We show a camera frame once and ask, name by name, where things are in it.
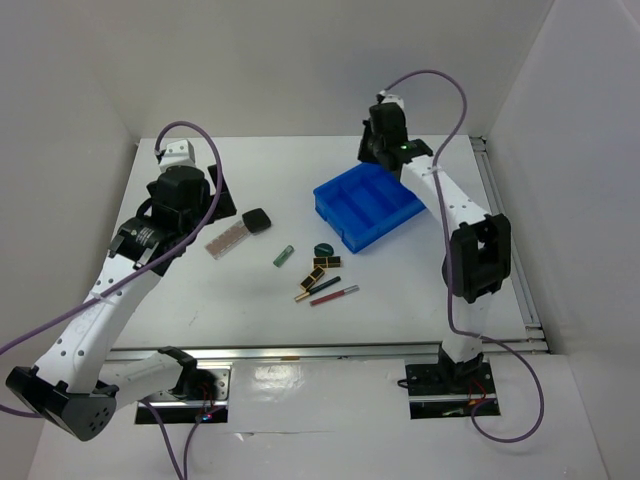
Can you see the green lip balm tube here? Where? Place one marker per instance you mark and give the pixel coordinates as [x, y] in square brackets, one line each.
[283, 256]

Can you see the gold capped dark pencil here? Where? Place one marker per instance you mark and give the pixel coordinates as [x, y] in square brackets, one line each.
[317, 288]

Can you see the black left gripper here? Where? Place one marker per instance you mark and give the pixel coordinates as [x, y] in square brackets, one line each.
[224, 205]

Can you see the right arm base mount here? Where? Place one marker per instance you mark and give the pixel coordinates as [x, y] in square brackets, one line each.
[431, 396]

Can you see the red silver lip gloss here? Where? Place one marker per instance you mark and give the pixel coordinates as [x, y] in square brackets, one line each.
[335, 295]

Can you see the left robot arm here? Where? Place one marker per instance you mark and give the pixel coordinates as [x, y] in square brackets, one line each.
[67, 386]

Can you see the dark green labelled round puff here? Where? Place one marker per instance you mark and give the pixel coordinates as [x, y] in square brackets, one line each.
[323, 250]

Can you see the blue divided plastic bin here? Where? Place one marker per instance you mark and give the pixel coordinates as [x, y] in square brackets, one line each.
[363, 204]

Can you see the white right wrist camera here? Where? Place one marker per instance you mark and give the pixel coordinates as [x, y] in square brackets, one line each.
[384, 97]

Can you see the black square compact case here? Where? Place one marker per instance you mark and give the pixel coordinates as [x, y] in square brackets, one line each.
[256, 221]

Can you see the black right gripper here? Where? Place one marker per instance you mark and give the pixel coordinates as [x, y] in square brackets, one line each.
[363, 153]

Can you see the black gold square lipstick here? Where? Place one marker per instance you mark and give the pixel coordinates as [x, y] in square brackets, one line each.
[327, 262]

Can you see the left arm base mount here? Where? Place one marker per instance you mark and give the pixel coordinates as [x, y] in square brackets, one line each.
[208, 400]

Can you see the clear nude eyeshadow palette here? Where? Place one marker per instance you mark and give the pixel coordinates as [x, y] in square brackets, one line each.
[227, 240]

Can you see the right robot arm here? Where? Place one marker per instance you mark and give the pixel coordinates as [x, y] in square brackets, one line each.
[477, 244]

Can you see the aluminium front rail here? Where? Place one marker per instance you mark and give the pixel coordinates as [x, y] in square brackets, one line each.
[529, 346]

